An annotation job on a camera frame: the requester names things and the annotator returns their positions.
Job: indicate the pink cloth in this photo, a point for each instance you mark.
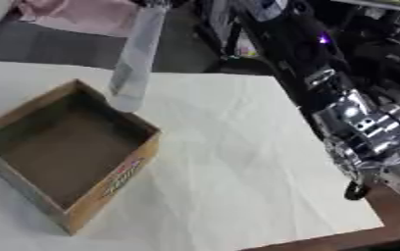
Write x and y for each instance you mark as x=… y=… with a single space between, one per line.
x=83 y=14

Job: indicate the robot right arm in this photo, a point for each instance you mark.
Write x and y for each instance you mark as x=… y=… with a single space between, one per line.
x=369 y=137

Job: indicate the tall pale grey bottle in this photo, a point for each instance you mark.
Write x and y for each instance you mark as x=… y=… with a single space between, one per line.
x=135 y=62

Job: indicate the tan cardboard box brown inside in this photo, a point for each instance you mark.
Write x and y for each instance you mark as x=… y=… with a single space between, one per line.
x=66 y=153

